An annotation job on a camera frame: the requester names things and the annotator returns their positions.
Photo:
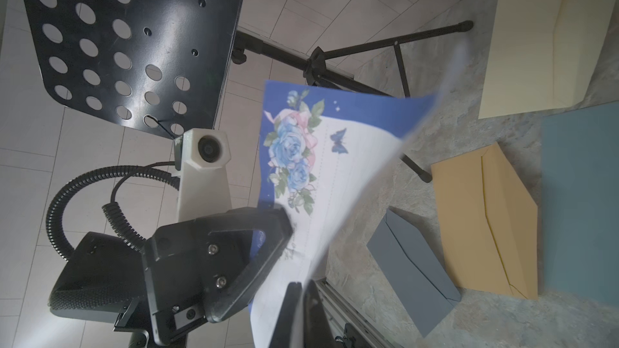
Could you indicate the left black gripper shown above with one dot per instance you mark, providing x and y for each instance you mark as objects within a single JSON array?
[{"x": 203, "y": 271}]

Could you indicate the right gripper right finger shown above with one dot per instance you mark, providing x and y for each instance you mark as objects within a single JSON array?
[{"x": 316, "y": 328}]

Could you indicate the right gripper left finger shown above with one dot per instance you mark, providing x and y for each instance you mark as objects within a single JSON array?
[{"x": 283, "y": 331}]

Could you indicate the dark grey envelope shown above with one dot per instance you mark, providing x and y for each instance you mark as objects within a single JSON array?
[{"x": 412, "y": 269}]

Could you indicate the blue floral white letter paper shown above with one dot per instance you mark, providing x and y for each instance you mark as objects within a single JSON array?
[{"x": 320, "y": 151}]

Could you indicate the tan kraft envelope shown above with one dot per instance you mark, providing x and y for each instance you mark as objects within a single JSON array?
[{"x": 488, "y": 224}]

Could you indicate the light blue envelope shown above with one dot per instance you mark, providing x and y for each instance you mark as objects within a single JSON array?
[{"x": 580, "y": 202}]

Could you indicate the cream yellow envelope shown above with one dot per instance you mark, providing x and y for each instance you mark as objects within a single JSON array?
[{"x": 543, "y": 54}]

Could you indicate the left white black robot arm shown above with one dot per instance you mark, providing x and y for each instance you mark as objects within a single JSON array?
[{"x": 102, "y": 275}]

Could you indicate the black perforated music stand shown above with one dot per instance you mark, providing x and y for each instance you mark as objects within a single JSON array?
[{"x": 160, "y": 66}]

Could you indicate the aluminium mounting rail frame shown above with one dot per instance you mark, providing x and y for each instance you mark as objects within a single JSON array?
[{"x": 348, "y": 326}]

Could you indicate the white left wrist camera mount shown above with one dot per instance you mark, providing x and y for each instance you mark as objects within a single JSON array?
[{"x": 201, "y": 157}]

